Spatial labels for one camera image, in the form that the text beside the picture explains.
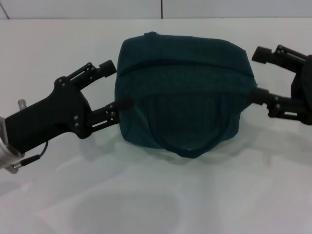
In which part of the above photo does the dark teal fabric lunch bag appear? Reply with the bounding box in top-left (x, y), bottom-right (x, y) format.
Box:
top-left (114, 31), bottom-right (258, 159)

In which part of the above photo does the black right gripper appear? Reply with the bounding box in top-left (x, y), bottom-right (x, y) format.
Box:
top-left (248, 44), bottom-right (312, 125)

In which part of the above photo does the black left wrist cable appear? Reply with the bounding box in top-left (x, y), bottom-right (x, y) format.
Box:
top-left (9, 140), bottom-right (50, 172)

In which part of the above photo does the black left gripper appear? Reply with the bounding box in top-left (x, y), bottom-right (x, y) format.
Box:
top-left (4, 60), bottom-right (133, 156)

